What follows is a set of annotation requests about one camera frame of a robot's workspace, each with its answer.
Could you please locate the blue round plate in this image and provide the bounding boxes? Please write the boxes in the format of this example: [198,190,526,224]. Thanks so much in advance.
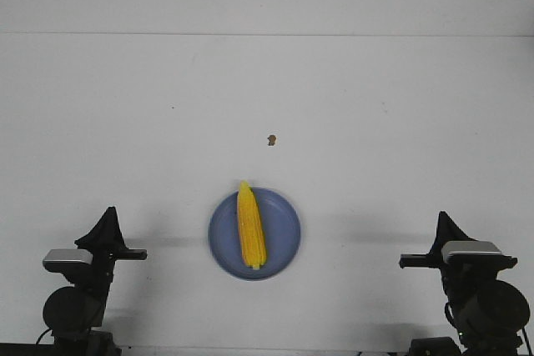
[208,187,301,281]

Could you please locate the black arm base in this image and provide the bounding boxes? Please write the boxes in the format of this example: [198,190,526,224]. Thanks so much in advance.
[1,331,123,356]
[407,337,518,356]

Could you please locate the yellow corn cob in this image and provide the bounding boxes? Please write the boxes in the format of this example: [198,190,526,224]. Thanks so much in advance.
[237,181,267,270]

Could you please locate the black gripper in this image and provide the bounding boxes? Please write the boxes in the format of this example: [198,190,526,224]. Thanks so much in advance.
[399,211,517,277]
[74,206,147,285]

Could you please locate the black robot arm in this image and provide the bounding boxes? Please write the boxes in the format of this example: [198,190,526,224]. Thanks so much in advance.
[43,206,148,341]
[399,211,532,355]

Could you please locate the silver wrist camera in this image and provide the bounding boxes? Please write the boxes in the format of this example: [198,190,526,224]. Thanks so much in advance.
[441,240,503,264]
[43,248,93,273]

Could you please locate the small brown table stain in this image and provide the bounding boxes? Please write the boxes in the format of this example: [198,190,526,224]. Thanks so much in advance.
[267,134,278,147]

